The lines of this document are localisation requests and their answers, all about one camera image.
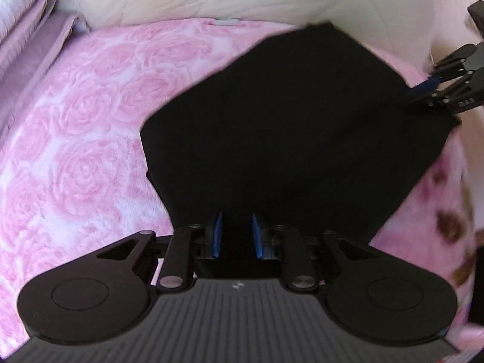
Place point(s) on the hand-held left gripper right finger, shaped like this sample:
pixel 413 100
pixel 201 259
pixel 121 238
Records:
pixel 259 238

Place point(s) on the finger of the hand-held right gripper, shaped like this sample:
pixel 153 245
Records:
pixel 463 92
pixel 427 87

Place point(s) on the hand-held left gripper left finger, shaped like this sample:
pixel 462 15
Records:
pixel 218 236

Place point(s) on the black garment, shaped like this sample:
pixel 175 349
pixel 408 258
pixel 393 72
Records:
pixel 295 121

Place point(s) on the pink brown-printed cloth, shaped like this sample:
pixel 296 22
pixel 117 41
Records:
pixel 446 223

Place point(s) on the pink rose blanket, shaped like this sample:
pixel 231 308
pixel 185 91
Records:
pixel 83 140

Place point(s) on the white fabric label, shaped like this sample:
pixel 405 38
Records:
pixel 227 21

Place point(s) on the pink folded sheet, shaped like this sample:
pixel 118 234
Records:
pixel 34 56

